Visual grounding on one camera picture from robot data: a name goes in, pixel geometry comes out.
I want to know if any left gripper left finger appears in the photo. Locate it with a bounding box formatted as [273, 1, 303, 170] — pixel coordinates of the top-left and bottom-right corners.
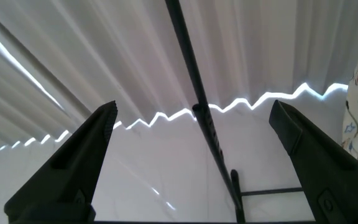
[4, 100, 119, 223]

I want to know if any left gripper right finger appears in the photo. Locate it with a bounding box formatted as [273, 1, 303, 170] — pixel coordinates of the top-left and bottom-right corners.
[268, 99, 358, 223]

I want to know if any white curtain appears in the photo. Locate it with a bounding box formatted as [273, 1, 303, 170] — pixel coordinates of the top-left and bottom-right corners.
[0, 0, 358, 155]

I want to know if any black clothes rack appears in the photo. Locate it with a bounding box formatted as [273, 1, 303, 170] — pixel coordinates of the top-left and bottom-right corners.
[164, 0, 305, 223]

